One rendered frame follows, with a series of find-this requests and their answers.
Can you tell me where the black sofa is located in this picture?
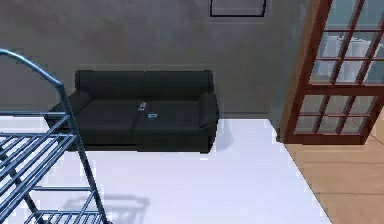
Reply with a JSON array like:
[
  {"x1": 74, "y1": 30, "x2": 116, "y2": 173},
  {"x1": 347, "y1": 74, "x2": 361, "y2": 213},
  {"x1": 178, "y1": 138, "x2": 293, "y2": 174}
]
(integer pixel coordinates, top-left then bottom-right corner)
[{"x1": 44, "y1": 69, "x2": 221, "y2": 154}]

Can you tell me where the blue metal shelf rack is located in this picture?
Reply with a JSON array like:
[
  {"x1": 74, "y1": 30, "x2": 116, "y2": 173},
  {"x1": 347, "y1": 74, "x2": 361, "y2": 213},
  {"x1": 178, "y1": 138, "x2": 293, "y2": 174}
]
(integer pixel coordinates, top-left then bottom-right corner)
[{"x1": 0, "y1": 48, "x2": 114, "y2": 224}]

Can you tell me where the brown glass-paned door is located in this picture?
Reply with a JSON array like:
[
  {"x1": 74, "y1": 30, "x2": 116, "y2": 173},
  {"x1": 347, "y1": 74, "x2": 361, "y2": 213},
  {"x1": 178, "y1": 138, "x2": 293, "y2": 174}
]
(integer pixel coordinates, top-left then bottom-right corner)
[{"x1": 279, "y1": 0, "x2": 384, "y2": 146}]

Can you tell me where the black framed wall picture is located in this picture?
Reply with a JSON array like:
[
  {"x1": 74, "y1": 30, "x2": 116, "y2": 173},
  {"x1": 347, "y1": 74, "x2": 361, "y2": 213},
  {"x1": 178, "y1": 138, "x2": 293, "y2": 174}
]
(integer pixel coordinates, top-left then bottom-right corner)
[{"x1": 209, "y1": 0, "x2": 267, "y2": 18}]

